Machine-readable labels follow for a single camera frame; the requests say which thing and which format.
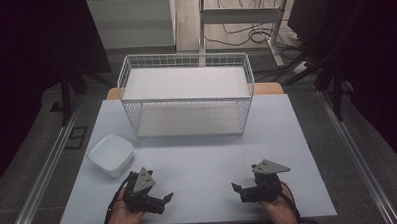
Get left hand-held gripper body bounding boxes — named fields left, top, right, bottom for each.
left=121, top=165, right=166, bottom=217

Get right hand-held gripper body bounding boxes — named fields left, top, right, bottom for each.
left=250, top=158, right=293, bottom=204

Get white square plate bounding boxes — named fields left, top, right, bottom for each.
left=85, top=132, right=137, bottom=180

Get white wire rack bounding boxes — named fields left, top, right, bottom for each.
left=115, top=50, right=257, bottom=141

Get person's left hand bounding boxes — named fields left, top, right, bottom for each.
left=103, top=186, right=145, bottom=224

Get wooden table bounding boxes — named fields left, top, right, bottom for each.
left=105, top=81, right=286, bottom=102

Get black metal stand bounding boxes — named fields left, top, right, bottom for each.
left=312, top=50, right=356, bottom=123
left=48, top=58, right=115, bottom=129

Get white power strip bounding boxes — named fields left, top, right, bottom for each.
left=292, top=60, right=311, bottom=76

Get white cabinet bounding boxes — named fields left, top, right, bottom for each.
left=87, top=0, right=178, bottom=58

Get dark curtain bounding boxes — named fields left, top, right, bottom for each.
left=0, top=0, right=117, bottom=194
left=346, top=0, right=397, bottom=176

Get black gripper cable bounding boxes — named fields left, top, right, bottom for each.
left=278, top=180, right=302, bottom=224
left=102, top=173, right=138, bottom=224

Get black floor bracket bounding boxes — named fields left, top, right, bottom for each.
left=64, top=125, right=90, bottom=151

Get aluminium rail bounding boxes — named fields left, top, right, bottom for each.
left=1, top=94, right=88, bottom=224
left=316, top=87, right=397, bottom=224

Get black floor cables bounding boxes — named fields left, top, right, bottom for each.
left=203, top=0, right=300, bottom=50

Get white desk frame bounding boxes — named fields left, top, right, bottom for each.
left=197, top=0, right=292, bottom=72

